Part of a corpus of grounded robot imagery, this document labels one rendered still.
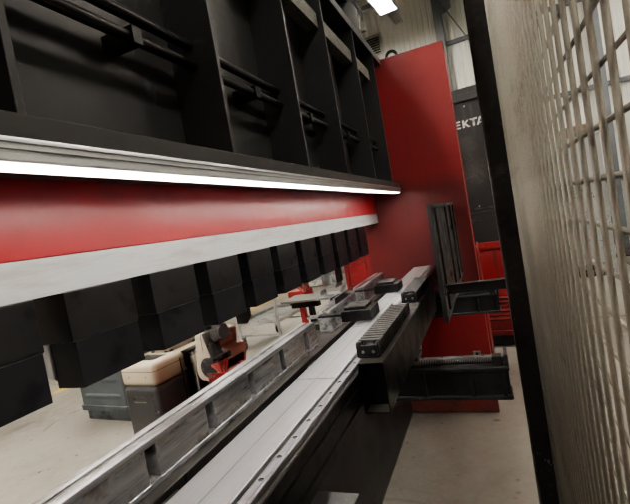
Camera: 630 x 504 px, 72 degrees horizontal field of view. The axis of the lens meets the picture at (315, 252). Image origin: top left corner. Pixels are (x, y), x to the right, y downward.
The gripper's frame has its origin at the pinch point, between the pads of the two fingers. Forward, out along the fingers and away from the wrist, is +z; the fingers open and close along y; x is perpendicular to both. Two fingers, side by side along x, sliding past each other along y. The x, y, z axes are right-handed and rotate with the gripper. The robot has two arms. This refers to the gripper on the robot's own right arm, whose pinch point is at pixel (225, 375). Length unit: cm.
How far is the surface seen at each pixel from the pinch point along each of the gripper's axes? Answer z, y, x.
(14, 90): -58, 90, -106
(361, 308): -7, 71, -1
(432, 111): -88, 100, 140
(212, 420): -1, 50, -61
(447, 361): 16, 94, -8
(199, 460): 3, 55, -72
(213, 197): -54, 65, -45
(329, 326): -1.5, 41.9, 24.7
